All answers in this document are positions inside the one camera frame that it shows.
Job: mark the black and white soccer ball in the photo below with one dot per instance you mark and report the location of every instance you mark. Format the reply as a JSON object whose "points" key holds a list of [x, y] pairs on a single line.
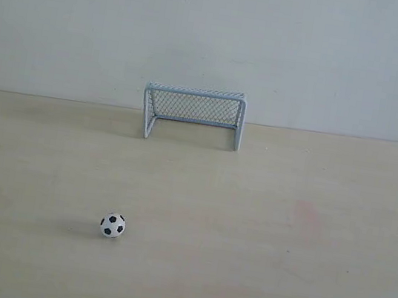
{"points": [[112, 225]]}

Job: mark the white miniature goal with net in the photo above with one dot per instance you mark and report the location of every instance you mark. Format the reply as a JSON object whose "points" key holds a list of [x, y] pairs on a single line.
{"points": [[214, 108]]}

